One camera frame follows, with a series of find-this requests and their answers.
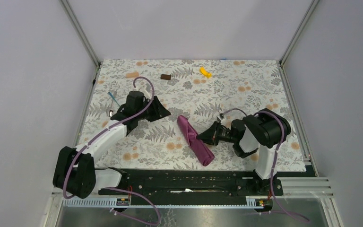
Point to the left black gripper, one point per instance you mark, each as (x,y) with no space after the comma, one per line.
(159,111)

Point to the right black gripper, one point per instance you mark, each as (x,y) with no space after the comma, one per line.
(210,135)

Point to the purple cloth napkin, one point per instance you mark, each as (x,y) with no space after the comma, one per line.
(201,151)

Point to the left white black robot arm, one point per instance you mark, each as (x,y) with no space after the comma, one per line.
(75,171)

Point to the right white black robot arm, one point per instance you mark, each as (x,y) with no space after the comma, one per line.
(261,133)

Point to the brown toy block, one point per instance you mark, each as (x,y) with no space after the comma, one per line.
(165,77)

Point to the orange toy block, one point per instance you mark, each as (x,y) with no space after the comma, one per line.
(132,74)

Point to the floral patterned table mat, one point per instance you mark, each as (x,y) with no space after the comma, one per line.
(236,88)

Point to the yellow toy piece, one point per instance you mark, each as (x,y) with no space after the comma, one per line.
(205,73)

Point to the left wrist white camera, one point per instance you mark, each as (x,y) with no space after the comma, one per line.
(148,94)

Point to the left aluminium frame post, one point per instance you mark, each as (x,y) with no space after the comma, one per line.
(80,32)

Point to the aluminium frame post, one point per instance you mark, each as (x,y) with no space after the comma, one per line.
(80,32)
(310,10)

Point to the right aluminium frame post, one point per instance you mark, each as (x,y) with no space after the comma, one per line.
(310,10)

